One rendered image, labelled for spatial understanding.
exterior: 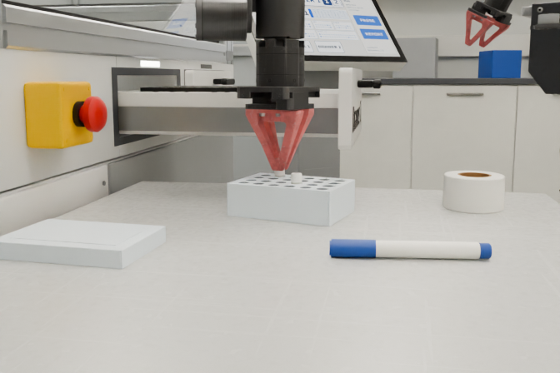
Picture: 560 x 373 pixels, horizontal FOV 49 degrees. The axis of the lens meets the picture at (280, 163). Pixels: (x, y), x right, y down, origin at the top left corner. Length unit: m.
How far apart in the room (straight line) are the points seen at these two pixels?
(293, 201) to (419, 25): 4.03
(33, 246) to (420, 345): 0.34
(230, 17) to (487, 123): 3.37
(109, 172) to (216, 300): 0.49
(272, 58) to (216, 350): 0.41
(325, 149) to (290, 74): 1.31
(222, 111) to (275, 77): 0.19
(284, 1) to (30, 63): 0.29
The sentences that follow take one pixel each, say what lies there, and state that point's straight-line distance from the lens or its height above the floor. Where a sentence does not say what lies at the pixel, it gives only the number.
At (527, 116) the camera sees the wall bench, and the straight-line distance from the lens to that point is 4.05.
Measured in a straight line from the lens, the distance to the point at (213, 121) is 0.88.
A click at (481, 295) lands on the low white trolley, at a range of 0.48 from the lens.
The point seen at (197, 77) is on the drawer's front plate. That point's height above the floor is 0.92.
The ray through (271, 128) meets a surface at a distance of 0.75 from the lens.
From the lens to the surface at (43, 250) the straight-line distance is 0.57.
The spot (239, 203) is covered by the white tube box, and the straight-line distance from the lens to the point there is 0.70.
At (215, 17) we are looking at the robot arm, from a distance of 0.71.
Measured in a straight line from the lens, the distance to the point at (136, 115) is 0.92.
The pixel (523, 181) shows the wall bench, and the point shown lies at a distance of 4.10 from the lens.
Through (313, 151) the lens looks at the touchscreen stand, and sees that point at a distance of 1.99.
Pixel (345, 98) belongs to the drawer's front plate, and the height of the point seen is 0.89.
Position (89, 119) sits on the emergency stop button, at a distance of 0.71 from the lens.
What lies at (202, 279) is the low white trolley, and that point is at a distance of 0.50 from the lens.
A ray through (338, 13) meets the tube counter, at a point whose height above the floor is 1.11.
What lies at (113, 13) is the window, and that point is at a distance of 0.97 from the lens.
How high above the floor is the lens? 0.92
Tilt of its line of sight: 8 degrees down
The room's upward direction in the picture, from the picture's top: straight up
